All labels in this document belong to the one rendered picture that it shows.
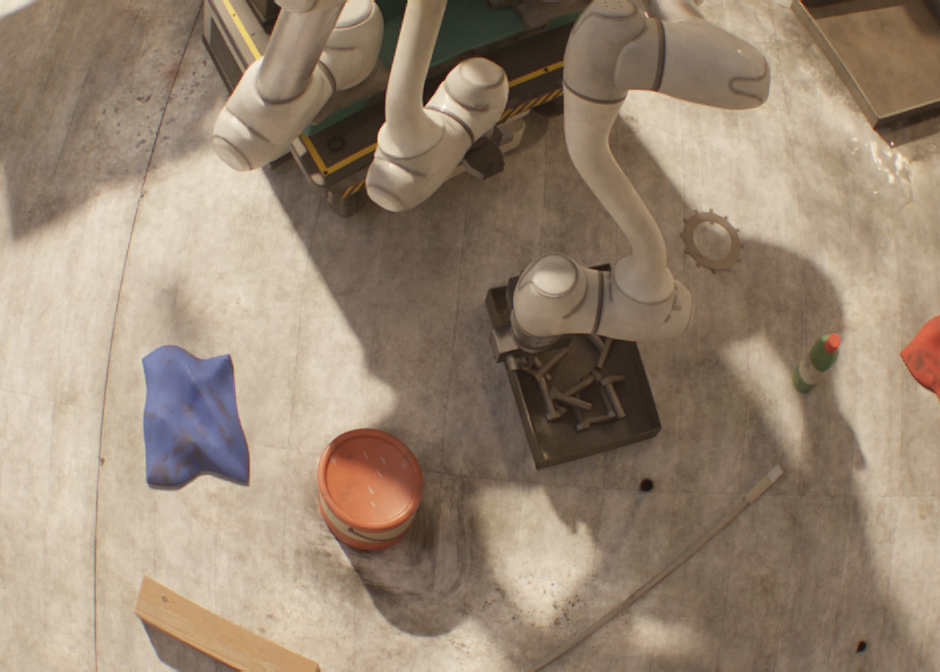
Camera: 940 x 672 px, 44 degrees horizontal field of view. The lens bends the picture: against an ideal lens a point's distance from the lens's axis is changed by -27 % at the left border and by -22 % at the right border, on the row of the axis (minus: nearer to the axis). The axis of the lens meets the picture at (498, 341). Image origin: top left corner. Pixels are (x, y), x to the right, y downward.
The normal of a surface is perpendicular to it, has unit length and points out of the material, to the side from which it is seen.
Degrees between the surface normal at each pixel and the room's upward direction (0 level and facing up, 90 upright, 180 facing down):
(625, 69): 70
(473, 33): 0
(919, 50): 0
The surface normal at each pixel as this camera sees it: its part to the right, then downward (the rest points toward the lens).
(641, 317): -0.04, 0.65
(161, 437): -0.26, 0.15
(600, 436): 0.13, -0.35
